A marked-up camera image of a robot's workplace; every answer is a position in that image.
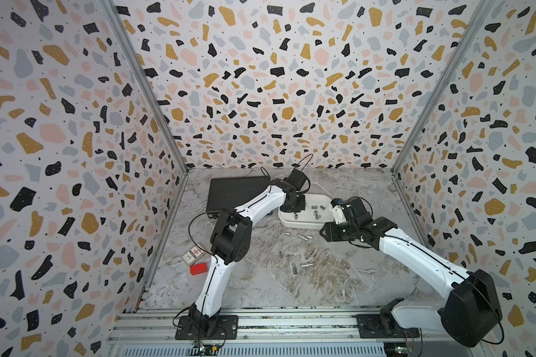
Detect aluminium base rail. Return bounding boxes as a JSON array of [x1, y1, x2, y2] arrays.
[[105, 306, 493, 356]]

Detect red block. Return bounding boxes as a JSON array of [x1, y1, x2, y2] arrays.
[[190, 263, 208, 276]]

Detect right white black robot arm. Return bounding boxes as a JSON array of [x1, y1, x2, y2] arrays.
[[320, 196, 503, 347]]

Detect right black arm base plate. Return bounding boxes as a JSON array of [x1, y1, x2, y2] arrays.
[[355, 314, 420, 339]]

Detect black tool case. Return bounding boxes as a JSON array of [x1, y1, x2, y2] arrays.
[[206, 176, 268, 219]]

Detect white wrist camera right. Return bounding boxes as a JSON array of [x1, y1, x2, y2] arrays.
[[331, 199, 347, 225]]

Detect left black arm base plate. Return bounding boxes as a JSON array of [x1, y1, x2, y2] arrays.
[[175, 315, 239, 341]]

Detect white plastic storage box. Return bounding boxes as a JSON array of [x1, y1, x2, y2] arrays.
[[278, 193, 334, 231]]

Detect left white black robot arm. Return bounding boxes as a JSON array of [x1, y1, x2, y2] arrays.
[[188, 169, 311, 324]]

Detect small card box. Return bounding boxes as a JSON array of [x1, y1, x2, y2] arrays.
[[181, 245, 205, 266]]

